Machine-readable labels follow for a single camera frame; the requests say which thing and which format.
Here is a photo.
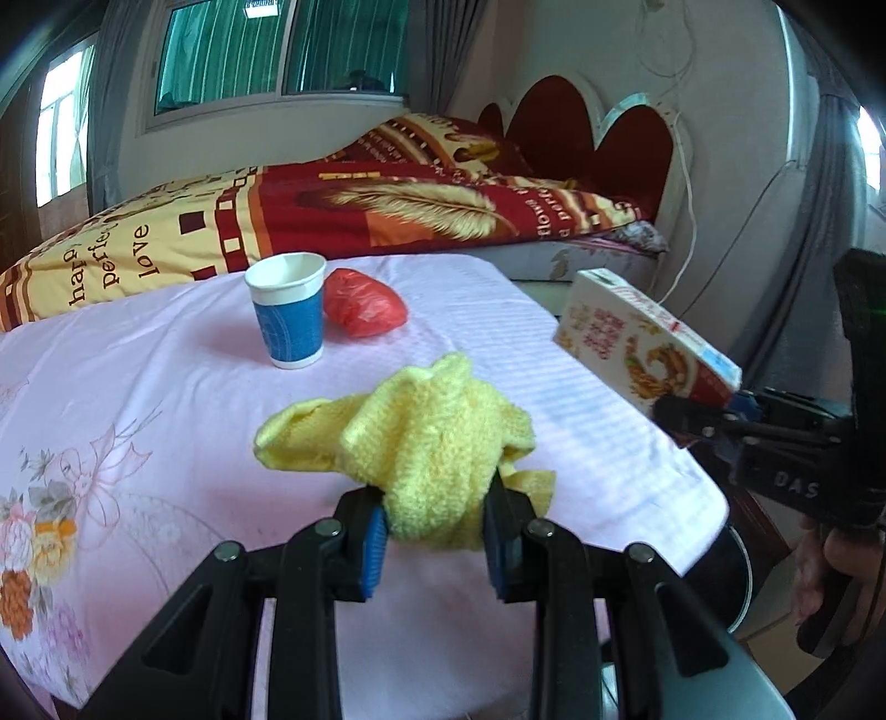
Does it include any grey floral mattress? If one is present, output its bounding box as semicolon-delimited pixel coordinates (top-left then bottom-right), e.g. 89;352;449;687
498;222;669;281

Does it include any person's right hand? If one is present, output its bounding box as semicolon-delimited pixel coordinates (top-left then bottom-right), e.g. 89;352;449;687
792;519;883;628

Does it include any pink floral tablecloth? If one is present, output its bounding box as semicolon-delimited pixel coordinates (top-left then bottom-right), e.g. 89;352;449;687
0;253;731;720

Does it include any blue and white paper cup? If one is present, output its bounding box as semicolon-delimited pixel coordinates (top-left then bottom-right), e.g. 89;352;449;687
244;253;328;370

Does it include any white cable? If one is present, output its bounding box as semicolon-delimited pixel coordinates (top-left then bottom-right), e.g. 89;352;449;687
657;69;697;306

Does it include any red plastic bag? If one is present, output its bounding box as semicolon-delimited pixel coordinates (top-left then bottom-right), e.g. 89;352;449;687
323;269;409;339

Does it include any large window with green glass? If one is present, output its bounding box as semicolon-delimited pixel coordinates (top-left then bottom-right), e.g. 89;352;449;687
142;0;413;132

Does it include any yellow knitted cloth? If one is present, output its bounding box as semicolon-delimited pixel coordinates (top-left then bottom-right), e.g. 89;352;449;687
253;352;558;553

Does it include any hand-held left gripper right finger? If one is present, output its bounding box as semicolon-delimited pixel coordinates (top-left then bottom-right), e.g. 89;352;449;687
482;477;797;720

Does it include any narrow bright window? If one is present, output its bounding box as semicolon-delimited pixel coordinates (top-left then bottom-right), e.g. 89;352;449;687
34;42;98;205

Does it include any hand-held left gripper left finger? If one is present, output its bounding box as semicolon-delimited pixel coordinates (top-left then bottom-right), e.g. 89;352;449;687
79;488;389;720

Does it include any red heart-shaped headboard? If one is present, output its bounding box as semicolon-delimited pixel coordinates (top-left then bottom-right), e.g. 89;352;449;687
477;73;693;229

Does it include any red and yellow printed blanket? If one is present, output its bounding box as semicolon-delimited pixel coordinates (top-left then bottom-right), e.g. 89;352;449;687
0;114;658;333

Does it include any black trash bin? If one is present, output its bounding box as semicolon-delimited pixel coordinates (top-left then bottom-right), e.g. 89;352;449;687
602;526;794;720

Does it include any red and white carton box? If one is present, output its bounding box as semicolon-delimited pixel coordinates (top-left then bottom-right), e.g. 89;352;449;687
552;269;743;420

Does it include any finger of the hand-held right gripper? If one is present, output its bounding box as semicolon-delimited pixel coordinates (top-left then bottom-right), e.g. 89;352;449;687
727;389;768;425
654;393;749;459

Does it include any grey curtain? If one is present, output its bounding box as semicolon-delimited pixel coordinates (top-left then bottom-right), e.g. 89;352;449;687
806;86;886;260
86;14;163;209
408;0;520;126

